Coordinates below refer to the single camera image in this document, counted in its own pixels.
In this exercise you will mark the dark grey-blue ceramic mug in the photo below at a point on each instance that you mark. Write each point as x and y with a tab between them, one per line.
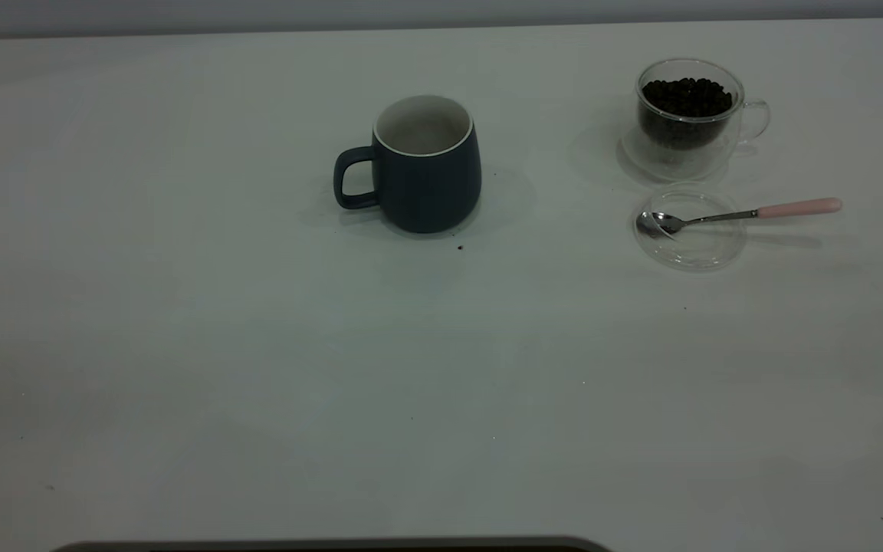
430	192

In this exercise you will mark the clear round glass lid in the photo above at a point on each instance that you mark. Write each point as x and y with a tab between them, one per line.
698	249

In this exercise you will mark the coffee beans heap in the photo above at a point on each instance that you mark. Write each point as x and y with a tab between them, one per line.
685	103

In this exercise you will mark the clear glass saucer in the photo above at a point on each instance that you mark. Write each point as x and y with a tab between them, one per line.
633	157

